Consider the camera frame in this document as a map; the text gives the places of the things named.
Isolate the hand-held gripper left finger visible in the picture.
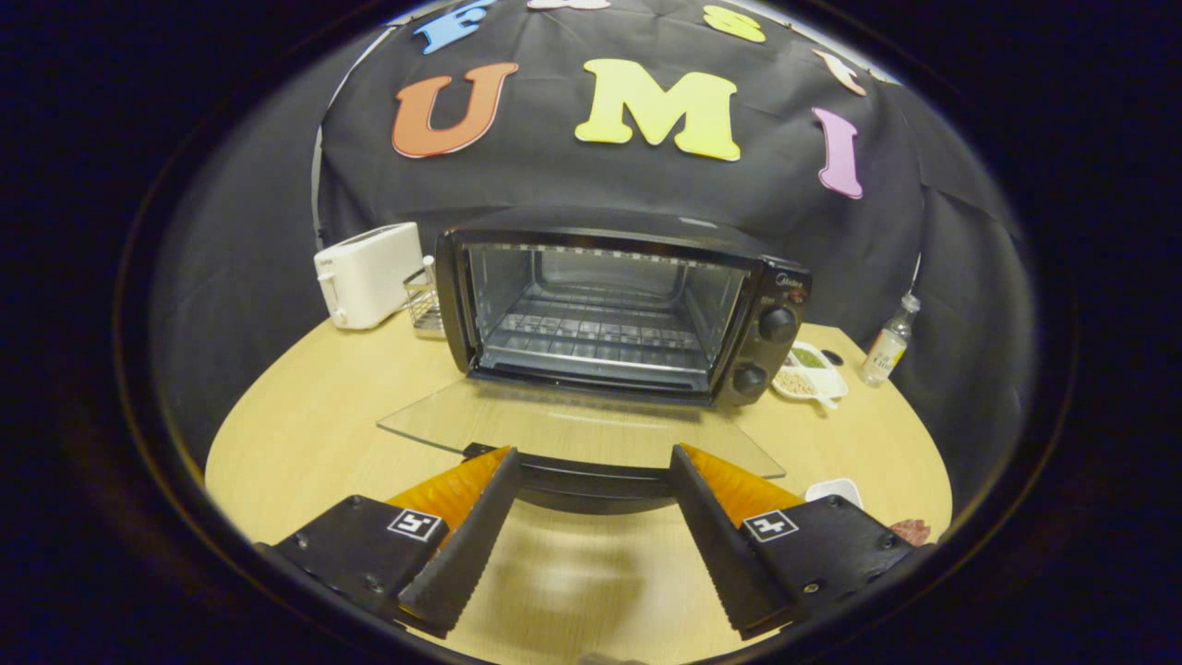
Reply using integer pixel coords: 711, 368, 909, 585
254, 446, 523, 638

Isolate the white divided grain dish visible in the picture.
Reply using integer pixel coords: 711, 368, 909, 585
771, 342, 849, 410

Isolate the black toaster oven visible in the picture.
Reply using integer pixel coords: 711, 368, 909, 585
377, 205, 814, 515

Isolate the metal wire rack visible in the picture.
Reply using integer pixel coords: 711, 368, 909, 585
404, 256, 446, 340

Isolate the white bread toaster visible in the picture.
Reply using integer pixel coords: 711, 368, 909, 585
314, 222, 426, 331

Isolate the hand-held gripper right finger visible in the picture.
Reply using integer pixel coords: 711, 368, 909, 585
669, 443, 934, 640

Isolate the white rectangular tray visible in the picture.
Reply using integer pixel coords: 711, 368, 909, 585
805, 478, 864, 509

